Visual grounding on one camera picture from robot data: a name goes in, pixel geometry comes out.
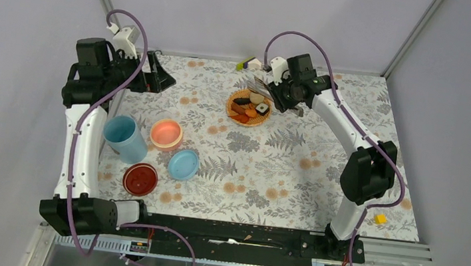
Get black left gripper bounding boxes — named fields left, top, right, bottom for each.
left=101, top=45, right=178, bottom=96

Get beige steamed bun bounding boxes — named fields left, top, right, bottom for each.
left=249, top=92, right=265, bottom=105

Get dark sea cucumber piece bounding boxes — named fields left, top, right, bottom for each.
left=233, top=97, right=251, bottom=106

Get metal serving tongs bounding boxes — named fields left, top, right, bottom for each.
left=246, top=76, right=304, bottom=117

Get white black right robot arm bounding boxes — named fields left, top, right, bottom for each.
left=267, top=53, right=398, bottom=259

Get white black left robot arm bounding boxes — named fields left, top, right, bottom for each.
left=39, top=38, right=176, bottom=236

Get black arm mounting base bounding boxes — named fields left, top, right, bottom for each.
left=100, top=213, right=365, bottom=266

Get pink lunch box bowl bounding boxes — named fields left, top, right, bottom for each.
left=150, top=118, right=184, bottom=152

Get green purple white toy block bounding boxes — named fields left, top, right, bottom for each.
left=235, top=57, right=263, bottom=71

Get woven bamboo plate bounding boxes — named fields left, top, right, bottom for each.
left=226, top=89, right=273, bottom=127

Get orange fried chicken piece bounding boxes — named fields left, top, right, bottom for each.
left=245, top=109, right=258, bottom=118

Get red orange food piece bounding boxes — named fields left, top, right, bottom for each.
left=230, top=114, right=250, bottom=124

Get light blue cup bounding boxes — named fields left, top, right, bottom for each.
left=103, top=115, right=148, bottom=165

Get brown braised meat slice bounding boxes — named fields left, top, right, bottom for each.
left=230, top=102, right=246, bottom=115

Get light blue lid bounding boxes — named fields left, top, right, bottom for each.
left=167, top=150, right=200, bottom=181

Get dark red lid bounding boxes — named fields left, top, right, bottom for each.
left=122, top=163, right=158, bottom=197

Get small yellow block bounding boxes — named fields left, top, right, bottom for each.
left=373, top=214, right=388, bottom=225

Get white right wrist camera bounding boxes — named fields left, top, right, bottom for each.
left=269, top=57, right=290, bottom=85

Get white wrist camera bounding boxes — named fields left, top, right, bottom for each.
left=112, top=25, right=140, bottom=59
left=269, top=57, right=290, bottom=85

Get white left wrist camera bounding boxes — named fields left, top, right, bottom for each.
left=112, top=25, right=140, bottom=59

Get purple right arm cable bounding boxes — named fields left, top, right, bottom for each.
left=240, top=28, right=428, bottom=266

